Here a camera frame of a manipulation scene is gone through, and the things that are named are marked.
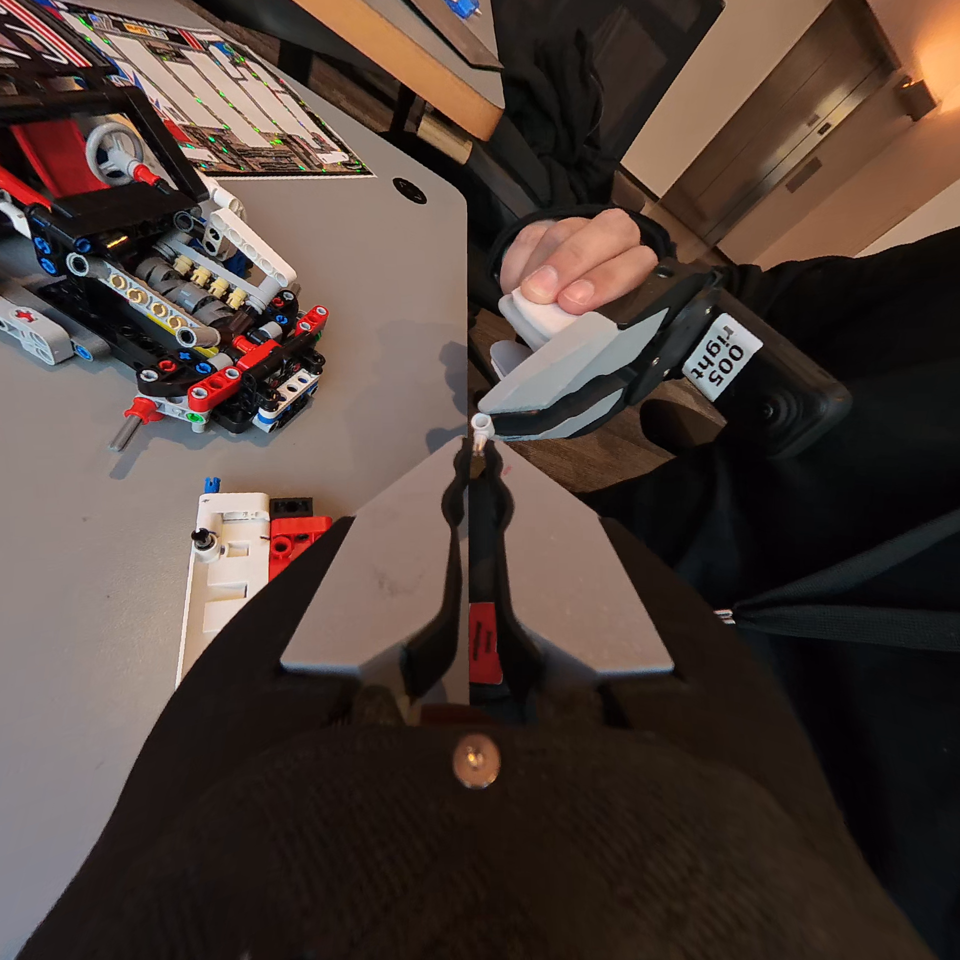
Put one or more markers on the person's right forearm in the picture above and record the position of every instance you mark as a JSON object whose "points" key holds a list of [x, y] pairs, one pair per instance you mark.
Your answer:
{"points": [[862, 300]]}

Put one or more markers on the small white connector brick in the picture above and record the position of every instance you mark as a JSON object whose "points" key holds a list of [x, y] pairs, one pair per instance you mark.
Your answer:
{"points": [[482, 426]]}

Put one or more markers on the grey desk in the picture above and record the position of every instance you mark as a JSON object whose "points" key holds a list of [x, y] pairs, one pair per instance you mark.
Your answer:
{"points": [[360, 315]]}

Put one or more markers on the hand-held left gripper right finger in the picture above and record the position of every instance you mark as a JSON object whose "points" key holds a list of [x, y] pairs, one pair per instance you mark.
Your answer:
{"points": [[577, 592]]}

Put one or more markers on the red white brick panel assembly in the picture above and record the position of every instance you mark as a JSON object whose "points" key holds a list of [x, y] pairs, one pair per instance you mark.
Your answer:
{"points": [[225, 570]]}

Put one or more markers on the black mesh office chair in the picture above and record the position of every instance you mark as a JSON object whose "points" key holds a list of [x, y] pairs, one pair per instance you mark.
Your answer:
{"points": [[637, 75]]}

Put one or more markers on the holographic sticker sheet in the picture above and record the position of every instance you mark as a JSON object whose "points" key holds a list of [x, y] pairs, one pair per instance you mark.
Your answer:
{"points": [[247, 97]]}

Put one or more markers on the black oval desk control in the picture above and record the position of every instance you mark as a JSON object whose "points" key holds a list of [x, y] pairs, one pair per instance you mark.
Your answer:
{"points": [[409, 190]]}

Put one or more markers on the brown door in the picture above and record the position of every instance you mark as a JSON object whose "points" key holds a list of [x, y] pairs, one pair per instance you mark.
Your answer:
{"points": [[795, 135]]}

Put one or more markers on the wooden board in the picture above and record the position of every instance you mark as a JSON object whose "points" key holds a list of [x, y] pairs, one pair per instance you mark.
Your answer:
{"points": [[405, 75]]}

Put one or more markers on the person's black top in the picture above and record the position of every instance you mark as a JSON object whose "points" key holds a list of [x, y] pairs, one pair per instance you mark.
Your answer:
{"points": [[825, 750]]}

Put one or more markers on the wall lamp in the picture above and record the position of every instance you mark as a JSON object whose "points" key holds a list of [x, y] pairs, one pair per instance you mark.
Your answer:
{"points": [[919, 97]]}

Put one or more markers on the person's right hand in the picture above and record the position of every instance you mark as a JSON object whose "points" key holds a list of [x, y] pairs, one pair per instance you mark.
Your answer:
{"points": [[577, 255]]}

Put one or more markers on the brick car model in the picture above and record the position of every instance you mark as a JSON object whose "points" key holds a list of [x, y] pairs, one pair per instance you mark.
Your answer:
{"points": [[150, 225]]}

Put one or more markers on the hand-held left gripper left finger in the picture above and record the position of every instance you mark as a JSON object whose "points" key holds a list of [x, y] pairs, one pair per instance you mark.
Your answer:
{"points": [[390, 592]]}

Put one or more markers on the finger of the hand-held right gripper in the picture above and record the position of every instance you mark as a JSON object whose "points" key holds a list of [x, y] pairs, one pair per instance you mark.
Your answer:
{"points": [[562, 367], [592, 420]]}

